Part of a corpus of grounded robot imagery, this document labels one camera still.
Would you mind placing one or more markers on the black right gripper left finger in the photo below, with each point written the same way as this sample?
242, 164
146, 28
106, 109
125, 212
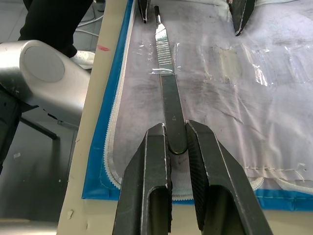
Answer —
144, 191

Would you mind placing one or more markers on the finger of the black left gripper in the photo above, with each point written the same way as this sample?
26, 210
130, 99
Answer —
144, 9
240, 14

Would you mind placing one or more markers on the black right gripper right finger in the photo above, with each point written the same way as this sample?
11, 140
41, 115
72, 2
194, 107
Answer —
225, 186

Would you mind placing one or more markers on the person's white shoe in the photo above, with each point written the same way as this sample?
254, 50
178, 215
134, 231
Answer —
84, 58

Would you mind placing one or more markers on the person's black trouser leg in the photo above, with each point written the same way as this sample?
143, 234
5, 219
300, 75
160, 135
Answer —
53, 22

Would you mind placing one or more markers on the black robot body part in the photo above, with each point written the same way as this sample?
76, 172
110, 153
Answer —
7, 127

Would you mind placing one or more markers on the black metal frame bar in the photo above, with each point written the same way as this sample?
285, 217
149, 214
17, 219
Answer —
39, 128

